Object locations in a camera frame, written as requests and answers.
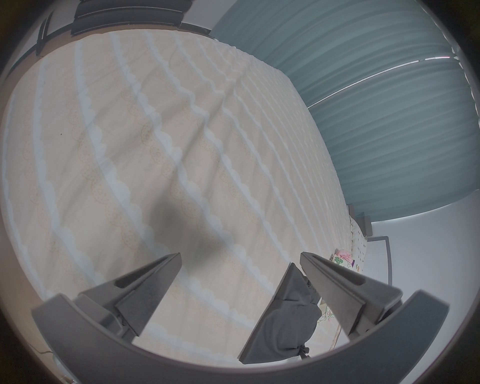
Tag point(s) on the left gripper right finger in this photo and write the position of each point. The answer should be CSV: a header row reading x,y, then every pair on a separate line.
x,y
348,296

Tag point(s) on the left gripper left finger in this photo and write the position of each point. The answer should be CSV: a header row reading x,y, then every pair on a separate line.
x,y
142,296

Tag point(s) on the black T-shirt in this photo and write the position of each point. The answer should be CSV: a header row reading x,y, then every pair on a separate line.
x,y
288,322

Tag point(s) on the bed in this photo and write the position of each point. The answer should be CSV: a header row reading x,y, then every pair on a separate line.
x,y
150,150

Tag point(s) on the white printed pyjama top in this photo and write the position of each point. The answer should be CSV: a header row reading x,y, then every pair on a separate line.
x,y
333,258

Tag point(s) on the pink printed garment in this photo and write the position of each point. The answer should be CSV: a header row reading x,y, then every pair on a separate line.
x,y
344,255

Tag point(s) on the white printed pillow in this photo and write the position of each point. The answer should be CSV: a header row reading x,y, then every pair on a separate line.
x,y
360,240

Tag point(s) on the grey bedside table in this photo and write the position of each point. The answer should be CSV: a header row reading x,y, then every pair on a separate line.
x,y
365,225

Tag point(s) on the blue-green curtain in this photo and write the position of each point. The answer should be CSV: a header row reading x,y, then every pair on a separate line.
x,y
337,45
393,150

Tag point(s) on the black chest of drawers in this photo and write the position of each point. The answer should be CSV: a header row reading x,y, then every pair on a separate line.
x,y
131,15

